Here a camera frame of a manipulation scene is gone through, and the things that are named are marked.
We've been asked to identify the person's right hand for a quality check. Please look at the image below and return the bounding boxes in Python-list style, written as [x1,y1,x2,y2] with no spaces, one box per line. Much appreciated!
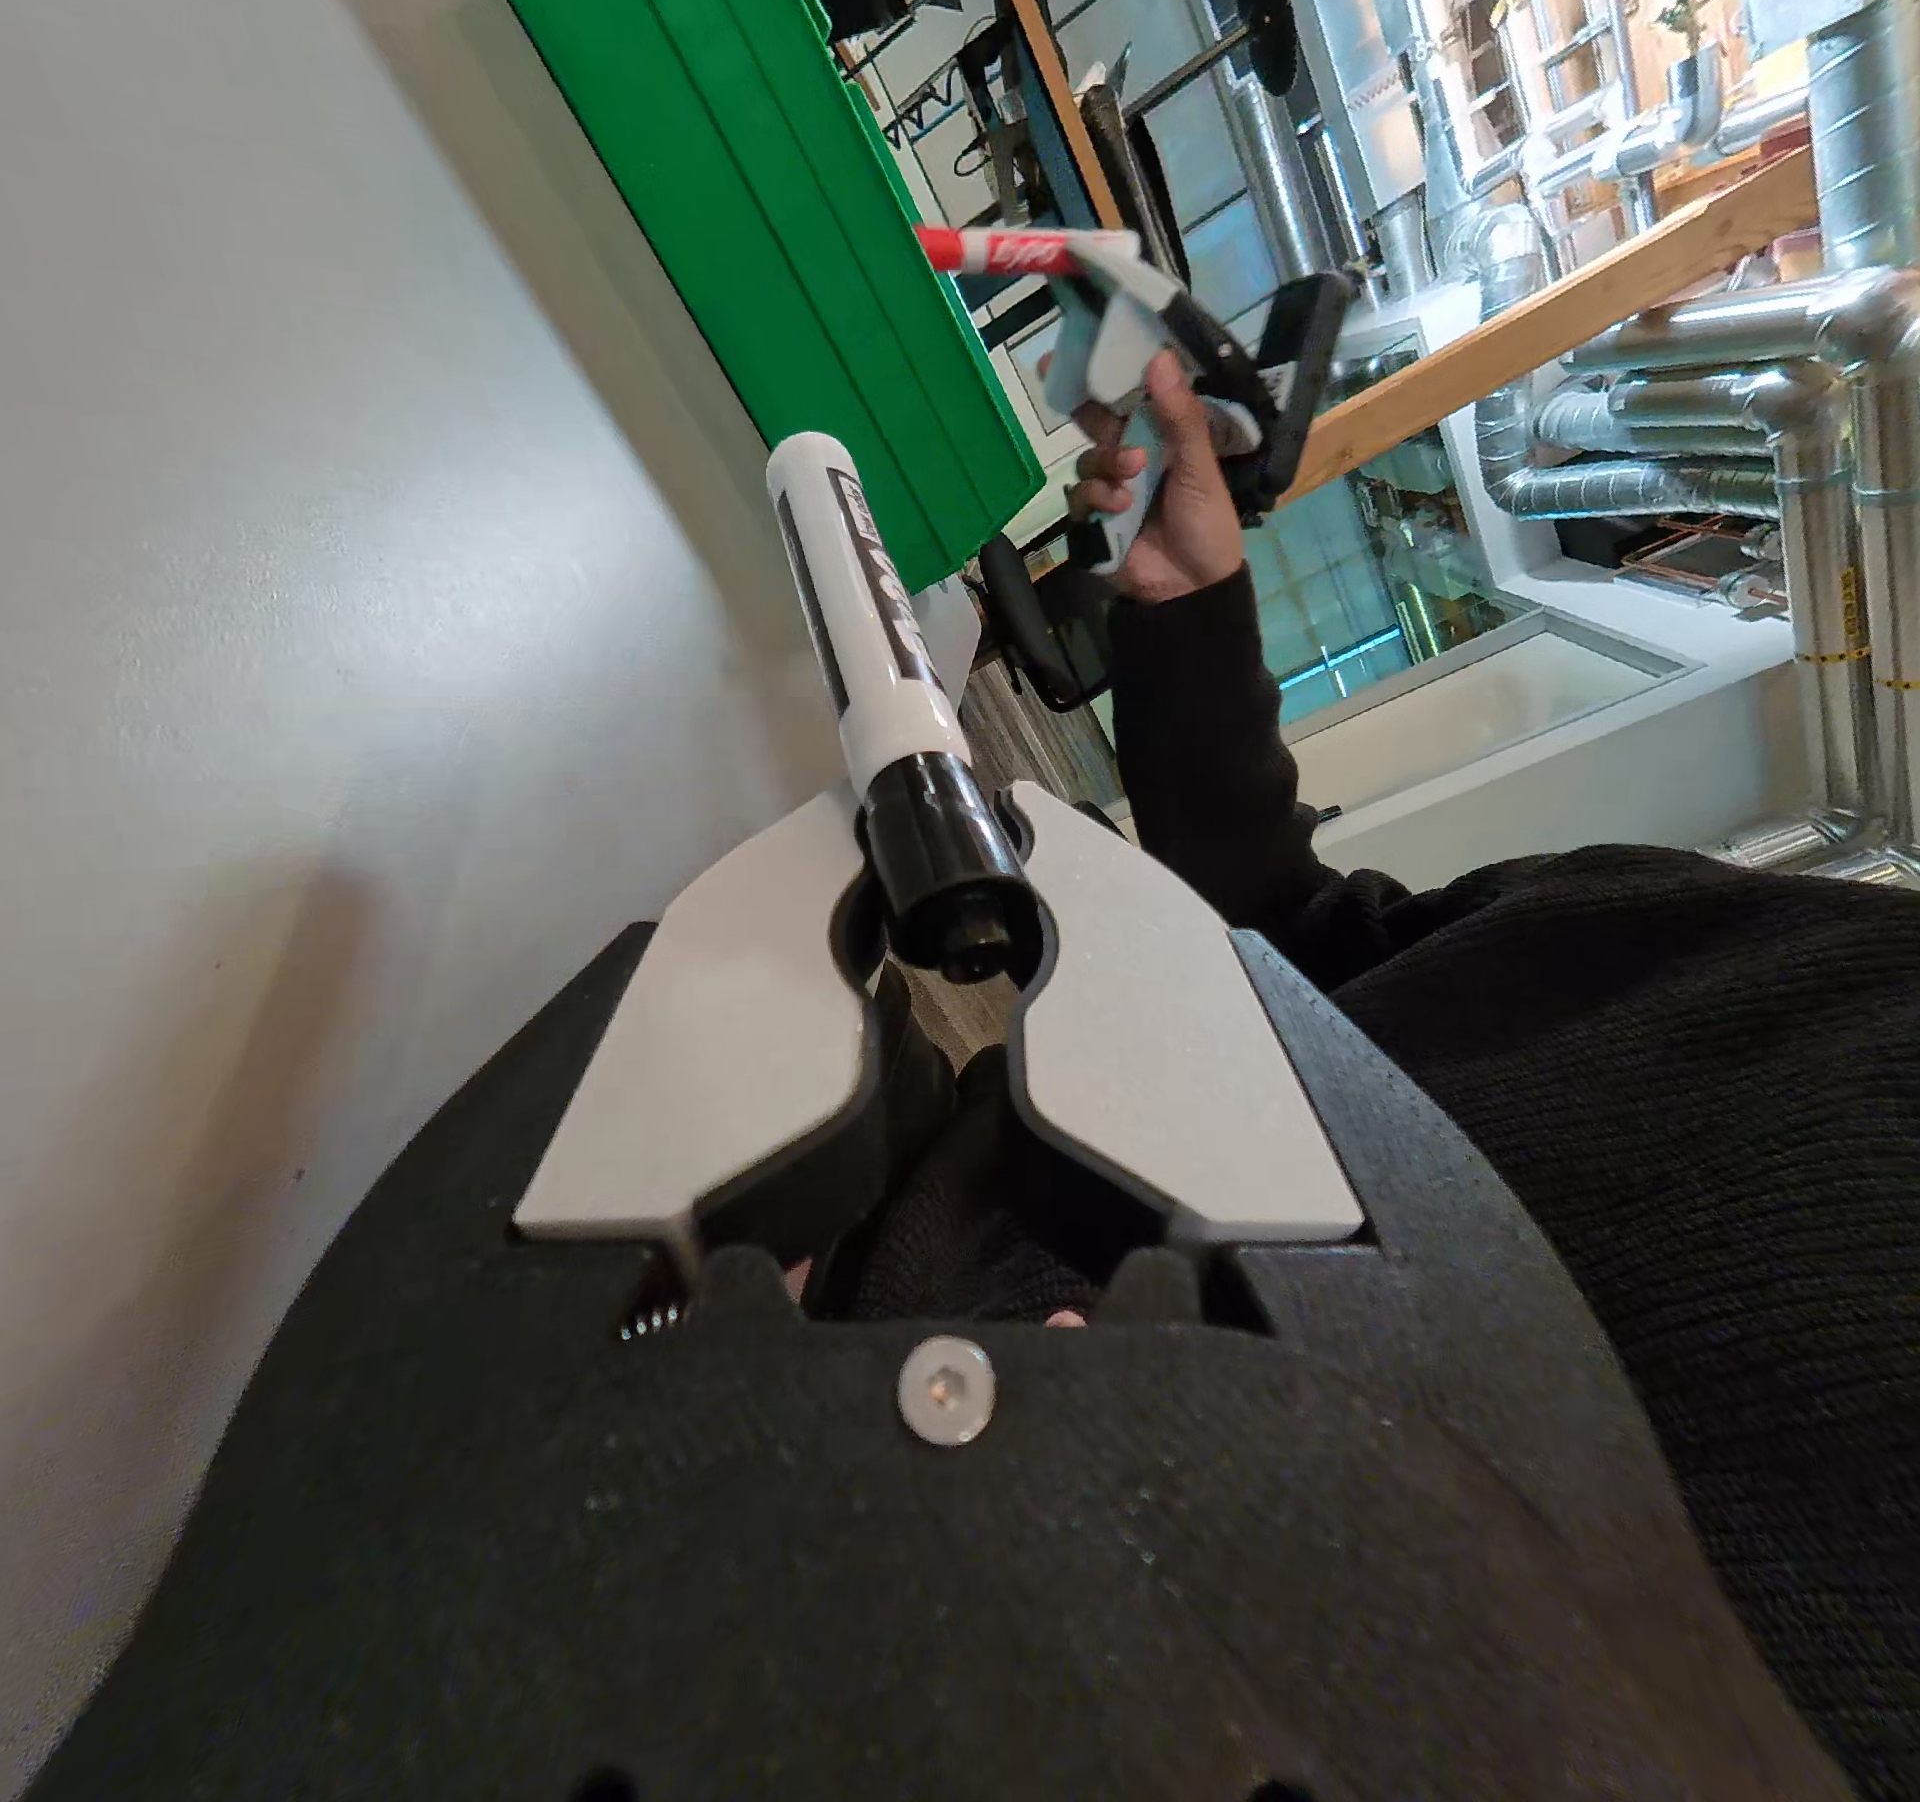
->
[1067,348,1250,608]

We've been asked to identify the black dry erase marker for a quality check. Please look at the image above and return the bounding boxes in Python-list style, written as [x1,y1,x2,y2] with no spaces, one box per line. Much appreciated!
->
[765,428,1043,990]

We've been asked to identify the person's right forearm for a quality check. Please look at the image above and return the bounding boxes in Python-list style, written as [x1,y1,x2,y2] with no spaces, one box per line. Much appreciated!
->
[1108,564,1419,951]

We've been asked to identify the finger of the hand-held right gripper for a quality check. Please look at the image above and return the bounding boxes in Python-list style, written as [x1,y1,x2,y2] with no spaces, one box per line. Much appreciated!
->
[1048,231,1191,335]
[1035,284,1116,416]

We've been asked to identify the wooden ceiling beam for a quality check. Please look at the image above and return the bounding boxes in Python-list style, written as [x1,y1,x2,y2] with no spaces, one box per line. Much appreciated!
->
[1276,144,1825,503]

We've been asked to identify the black office chair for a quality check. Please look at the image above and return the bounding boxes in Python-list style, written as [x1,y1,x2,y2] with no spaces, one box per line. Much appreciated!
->
[975,535,1124,713]

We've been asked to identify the red dry erase marker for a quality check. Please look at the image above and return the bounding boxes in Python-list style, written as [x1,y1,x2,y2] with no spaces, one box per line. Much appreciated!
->
[912,223,1144,279]

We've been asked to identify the wooden table dark frame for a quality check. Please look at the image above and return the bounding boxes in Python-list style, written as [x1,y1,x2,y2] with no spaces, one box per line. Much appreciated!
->
[983,0,1194,280]

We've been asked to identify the green plastic bin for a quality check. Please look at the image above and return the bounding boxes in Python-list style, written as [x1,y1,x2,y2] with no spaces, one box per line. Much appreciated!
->
[499,0,1048,592]

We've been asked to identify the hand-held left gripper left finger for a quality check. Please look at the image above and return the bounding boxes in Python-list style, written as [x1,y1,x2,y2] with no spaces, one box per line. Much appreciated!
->
[513,789,894,1324]

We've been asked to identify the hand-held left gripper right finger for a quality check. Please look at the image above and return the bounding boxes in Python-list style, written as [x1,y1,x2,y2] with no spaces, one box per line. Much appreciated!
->
[1002,780,1369,1252]

